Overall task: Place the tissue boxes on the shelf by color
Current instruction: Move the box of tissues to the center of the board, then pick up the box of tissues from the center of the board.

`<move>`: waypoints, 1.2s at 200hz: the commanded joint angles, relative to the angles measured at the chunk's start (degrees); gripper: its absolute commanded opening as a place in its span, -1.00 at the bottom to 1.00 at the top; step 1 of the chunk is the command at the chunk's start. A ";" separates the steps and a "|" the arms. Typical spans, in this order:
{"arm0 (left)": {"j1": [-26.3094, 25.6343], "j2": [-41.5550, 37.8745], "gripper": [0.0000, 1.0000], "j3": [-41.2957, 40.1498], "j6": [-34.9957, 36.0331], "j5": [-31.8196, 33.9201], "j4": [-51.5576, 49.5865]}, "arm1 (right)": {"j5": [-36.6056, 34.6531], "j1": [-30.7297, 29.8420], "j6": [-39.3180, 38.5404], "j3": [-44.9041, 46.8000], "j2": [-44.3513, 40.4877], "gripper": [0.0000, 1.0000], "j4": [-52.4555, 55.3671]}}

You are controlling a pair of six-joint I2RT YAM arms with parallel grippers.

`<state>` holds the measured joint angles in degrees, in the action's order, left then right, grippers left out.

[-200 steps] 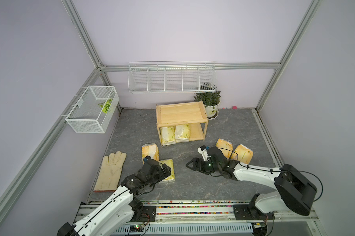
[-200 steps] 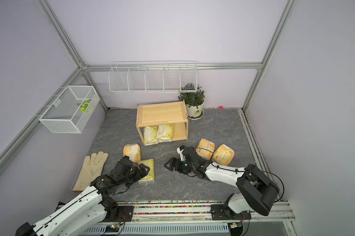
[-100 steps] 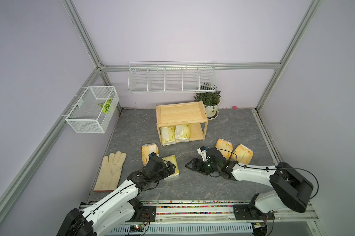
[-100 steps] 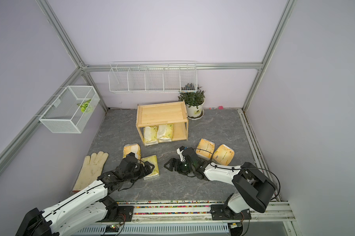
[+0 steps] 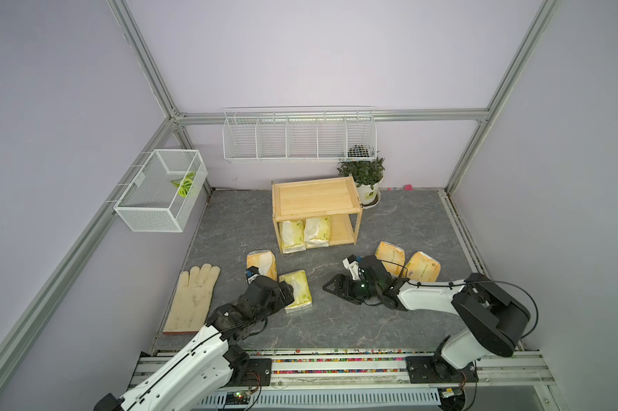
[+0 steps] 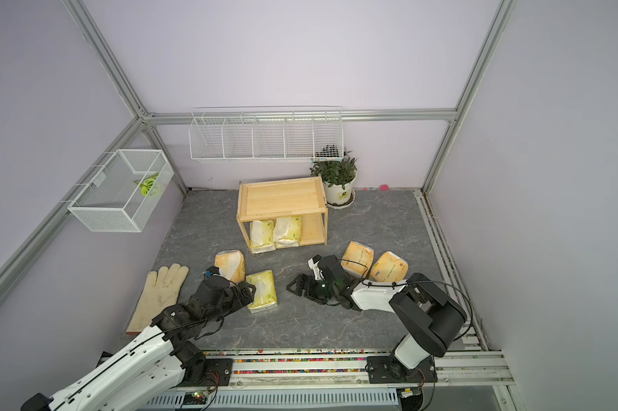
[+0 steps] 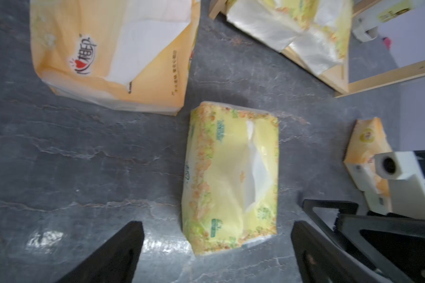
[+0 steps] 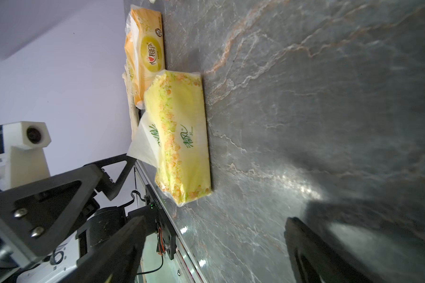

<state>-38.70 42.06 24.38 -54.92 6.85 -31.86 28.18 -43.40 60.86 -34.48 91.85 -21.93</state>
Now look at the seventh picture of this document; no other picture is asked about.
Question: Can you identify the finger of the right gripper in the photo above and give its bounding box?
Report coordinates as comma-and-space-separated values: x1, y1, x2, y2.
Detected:
336, 215, 425, 283
302, 199, 359, 226

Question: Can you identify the orange tissue pack centre-right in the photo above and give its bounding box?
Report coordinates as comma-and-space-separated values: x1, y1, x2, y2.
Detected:
343, 117, 392, 202

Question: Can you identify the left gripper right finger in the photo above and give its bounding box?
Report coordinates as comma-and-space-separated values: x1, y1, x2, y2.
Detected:
291, 221, 379, 283

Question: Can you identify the wooden two-tier shelf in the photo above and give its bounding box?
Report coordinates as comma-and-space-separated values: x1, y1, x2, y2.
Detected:
208, 1, 425, 98

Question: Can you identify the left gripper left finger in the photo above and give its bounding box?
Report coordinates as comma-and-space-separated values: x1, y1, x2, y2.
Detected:
58, 221, 145, 283

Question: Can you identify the small pink object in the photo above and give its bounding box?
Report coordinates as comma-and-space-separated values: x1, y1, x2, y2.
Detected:
383, 37, 392, 50

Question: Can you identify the orange tissue pack left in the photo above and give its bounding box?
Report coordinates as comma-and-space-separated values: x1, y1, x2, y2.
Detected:
30, 1, 201, 115

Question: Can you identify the green tissue pack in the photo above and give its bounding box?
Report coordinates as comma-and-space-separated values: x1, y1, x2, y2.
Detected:
181, 101, 280, 256
226, 0, 353, 75

